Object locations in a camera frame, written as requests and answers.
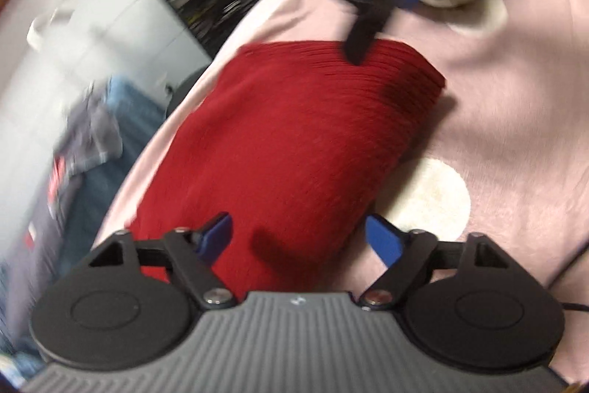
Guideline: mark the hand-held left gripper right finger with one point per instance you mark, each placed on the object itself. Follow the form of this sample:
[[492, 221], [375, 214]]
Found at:
[[384, 236]]

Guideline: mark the grey garment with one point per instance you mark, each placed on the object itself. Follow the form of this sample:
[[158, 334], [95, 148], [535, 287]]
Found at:
[[92, 130]]

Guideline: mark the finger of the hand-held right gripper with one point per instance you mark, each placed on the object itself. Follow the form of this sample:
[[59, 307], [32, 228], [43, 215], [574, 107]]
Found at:
[[363, 38]]

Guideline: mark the pink blanket with white dots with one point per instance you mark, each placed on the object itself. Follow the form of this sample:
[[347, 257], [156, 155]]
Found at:
[[506, 98]]

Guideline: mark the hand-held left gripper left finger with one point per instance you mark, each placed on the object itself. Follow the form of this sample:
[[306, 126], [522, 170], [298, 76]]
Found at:
[[216, 234]]

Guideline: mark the red knitted sweater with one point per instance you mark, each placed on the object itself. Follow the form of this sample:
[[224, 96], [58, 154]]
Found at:
[[285, 153]]

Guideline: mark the navy garment with red label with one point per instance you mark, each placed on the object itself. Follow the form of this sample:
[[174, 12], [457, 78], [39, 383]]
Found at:
[[55, 195]]

